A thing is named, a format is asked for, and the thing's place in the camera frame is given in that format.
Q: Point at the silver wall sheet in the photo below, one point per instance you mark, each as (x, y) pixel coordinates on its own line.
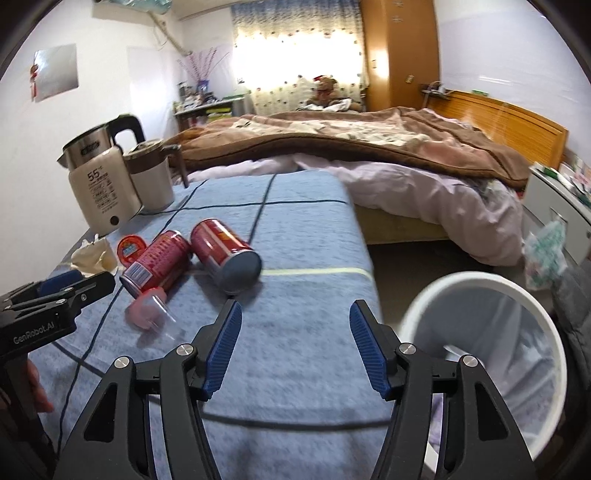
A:
(57, 71)

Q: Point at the white electric kettle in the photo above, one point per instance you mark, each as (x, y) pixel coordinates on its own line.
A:
(101, 194)

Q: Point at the pink duvet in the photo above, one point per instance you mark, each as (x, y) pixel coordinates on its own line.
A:
(415, 198)

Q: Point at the purple flower branches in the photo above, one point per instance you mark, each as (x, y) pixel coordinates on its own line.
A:
(203, 64)

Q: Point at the small wall shelf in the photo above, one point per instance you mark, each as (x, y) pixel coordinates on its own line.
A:
(436, 91)

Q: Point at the red can with barcode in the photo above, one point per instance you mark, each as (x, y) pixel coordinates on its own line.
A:
(157, 258)

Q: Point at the white nightstand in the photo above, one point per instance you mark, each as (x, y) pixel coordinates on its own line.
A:
(554, 203)

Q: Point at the cluttered desk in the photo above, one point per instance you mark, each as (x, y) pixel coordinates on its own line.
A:
(212, 110)

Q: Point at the wooden wardrobe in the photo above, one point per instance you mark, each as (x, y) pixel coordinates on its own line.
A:
(401, 46)

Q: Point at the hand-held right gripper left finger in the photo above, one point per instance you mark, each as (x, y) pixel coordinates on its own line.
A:
(226, 341)

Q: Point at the white mug with brown lid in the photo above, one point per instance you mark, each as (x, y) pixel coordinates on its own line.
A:
(152, 184)

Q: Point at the wooden headboard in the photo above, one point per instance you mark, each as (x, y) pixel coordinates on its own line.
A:
(508, 122)

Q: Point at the wrapped air conditioner pipe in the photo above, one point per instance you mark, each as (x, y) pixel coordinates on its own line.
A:
(166, 34)

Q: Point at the green patterned plastic bag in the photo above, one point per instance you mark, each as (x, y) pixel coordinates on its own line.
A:
(547, 254)

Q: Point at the red hanging ornament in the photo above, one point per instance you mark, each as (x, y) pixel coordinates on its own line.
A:
(34, 83)

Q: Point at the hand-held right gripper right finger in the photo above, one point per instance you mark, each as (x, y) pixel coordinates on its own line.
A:
(369, 350)

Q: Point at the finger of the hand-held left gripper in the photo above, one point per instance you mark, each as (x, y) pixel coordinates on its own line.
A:
(60, 282)
(92, 288)

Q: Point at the person's left hand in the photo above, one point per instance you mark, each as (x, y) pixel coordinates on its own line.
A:
(39, 387)

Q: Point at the red drink can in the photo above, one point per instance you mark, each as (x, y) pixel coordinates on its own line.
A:
(217, 244)

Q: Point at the pile of small boxes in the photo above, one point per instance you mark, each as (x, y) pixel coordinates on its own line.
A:
(572, 177)

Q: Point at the wall air conditioner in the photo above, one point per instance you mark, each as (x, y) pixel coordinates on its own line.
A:
(138, 5)

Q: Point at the white tissue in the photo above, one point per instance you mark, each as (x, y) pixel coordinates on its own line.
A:
(87, 251)

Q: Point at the red round snack cup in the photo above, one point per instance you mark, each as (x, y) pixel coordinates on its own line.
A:
(131, 249)

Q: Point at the patterned window curtain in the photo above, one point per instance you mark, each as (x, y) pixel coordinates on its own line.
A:
(300, 27)

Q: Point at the translucent plastic cup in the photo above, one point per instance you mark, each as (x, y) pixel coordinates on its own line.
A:
(147, 309)

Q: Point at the brown teddy bear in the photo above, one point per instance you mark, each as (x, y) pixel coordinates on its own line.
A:
(325, 92)

